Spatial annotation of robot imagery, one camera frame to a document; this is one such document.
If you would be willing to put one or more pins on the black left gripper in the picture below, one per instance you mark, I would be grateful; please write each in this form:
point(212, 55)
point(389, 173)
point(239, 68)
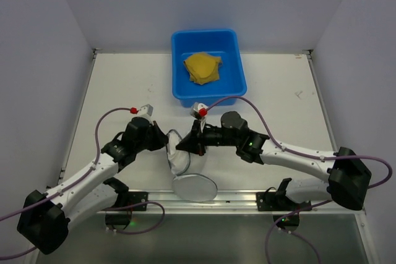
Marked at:
point(157, 137)

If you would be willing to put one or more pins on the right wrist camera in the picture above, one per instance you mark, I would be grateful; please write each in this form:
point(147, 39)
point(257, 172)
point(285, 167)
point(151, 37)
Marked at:
point(199, 112)

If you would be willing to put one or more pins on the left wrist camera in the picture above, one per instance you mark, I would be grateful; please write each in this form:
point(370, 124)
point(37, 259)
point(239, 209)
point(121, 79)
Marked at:
point(145, 112)

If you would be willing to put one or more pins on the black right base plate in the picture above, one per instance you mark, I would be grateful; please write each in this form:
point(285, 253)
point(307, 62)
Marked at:
point(276, 200)

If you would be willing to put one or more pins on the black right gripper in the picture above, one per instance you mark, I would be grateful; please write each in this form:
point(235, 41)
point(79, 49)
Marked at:
point(198, 138)

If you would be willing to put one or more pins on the blue plastic bin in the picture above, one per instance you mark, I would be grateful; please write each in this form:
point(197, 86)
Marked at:
point(222, 43)

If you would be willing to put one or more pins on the aluminium mounting rail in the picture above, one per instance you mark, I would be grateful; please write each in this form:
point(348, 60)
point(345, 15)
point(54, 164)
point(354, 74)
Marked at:
point(225, 203)

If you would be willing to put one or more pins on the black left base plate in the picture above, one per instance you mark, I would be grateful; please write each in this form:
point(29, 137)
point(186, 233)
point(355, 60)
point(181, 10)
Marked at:
point(136, 197)

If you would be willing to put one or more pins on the yellow bra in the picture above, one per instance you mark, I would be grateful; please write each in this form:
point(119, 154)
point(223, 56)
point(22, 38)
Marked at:
point(203, 68)

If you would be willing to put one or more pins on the white mesh laundry bag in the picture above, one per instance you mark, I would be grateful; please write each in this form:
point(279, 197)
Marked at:
point(189, 183)

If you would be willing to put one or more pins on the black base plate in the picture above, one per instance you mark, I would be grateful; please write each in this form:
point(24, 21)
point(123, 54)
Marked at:
point(276, 200)
point(136, 197)

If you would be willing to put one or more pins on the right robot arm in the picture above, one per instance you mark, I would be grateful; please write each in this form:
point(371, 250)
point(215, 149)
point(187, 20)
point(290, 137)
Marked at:
point(338, 176)

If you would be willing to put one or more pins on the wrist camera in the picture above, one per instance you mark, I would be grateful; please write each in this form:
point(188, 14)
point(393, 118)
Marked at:
point(199, 112)
point(145, 112)

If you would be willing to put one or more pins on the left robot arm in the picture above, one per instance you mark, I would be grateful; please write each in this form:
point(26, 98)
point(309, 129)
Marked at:
point(48, 217)

